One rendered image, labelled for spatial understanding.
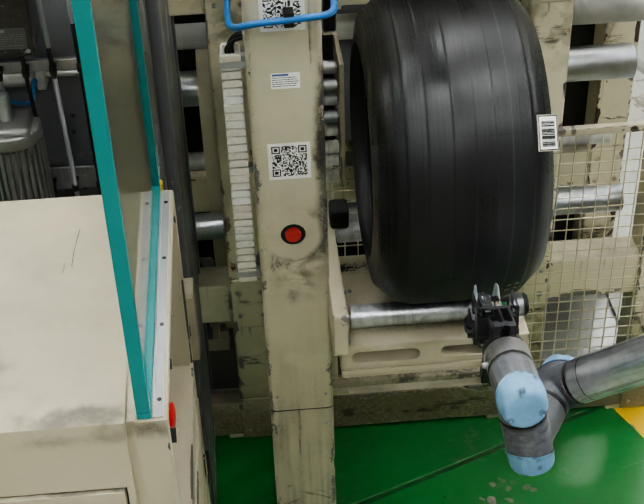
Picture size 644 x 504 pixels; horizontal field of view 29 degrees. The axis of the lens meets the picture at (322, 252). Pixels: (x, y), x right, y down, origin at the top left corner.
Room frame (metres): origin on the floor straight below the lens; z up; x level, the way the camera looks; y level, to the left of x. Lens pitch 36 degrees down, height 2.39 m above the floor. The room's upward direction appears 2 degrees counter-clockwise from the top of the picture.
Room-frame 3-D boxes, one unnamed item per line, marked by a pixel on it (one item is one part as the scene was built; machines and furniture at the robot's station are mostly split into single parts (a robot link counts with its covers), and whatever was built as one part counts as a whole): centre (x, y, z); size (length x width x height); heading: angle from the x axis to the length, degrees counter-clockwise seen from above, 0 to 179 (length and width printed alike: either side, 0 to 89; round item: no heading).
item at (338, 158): (2.36, 0.05, 1.05); 0.20 x 0.15 x 0.30; 94
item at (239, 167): (1.92, 0.14, 1.19); 0.05 x 0.04 x 0.48; 4
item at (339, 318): (1.98, -0.02, 0.90); 0.40 x 0.03 x 0.10; 4
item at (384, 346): (1.85, -0.21, 0.84); 0.36 x 0.09 x 0.06; 94
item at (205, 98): (2.79, 0.26, 0.61); 0.33 x 0.06 x 0.86; 4
